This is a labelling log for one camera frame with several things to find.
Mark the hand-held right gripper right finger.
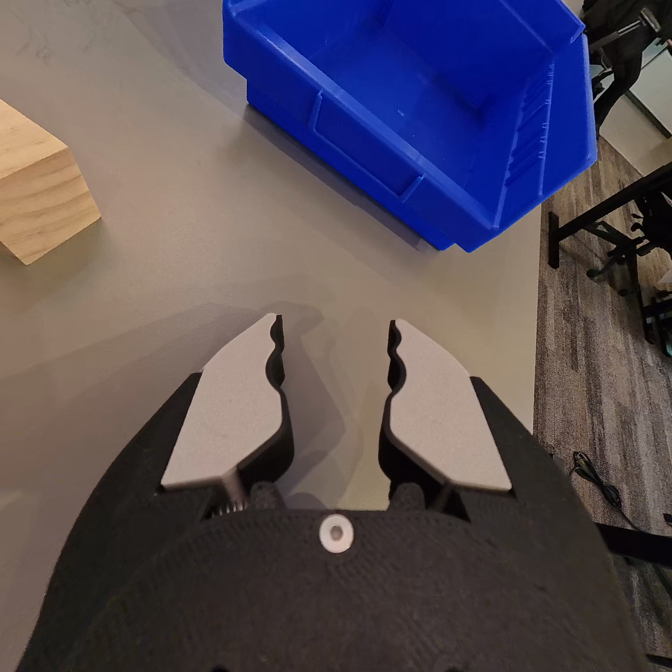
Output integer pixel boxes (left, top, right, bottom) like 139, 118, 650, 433
378, 318, 513, 510

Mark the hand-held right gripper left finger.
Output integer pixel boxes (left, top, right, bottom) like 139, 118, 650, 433
160, 313, 296, 514

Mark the wooden cube block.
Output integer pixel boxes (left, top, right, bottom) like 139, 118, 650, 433
0, 99, 102, 266

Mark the grey desk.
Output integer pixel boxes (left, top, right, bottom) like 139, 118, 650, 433
0, 0, 543, 672

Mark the black desk foot bar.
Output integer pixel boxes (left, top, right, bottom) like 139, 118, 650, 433
598, 520, 672, 567

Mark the black caster office chair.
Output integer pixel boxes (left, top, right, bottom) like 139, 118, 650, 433
587, 191, 672, 358

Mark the deep blue plastic bin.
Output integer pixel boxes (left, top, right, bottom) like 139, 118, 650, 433
222, 0, 598, 254

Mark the black jacket draped chair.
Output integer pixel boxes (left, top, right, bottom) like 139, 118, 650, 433
582, 0, 672, 140

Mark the black floor cable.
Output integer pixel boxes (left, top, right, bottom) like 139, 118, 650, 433
572, 450, 631, 522

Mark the black metal table frame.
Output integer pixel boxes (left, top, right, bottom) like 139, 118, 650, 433
548, 163, 672, 271

